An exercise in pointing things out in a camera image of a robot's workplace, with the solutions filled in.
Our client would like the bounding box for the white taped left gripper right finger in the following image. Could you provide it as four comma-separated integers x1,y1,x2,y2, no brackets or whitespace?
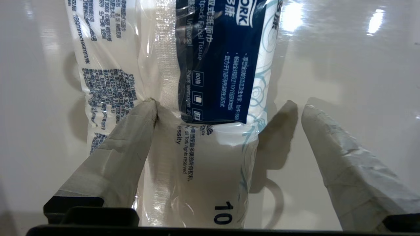
301,104,420,232

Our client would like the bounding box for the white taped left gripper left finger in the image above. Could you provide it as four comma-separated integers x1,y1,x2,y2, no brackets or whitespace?
43,98,159,227

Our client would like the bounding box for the beige cabinet drawer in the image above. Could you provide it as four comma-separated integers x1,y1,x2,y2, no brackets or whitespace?
0,0,420,236

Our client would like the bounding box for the white blue tissue pack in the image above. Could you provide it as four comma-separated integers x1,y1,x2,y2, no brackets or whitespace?
64,0,285,230

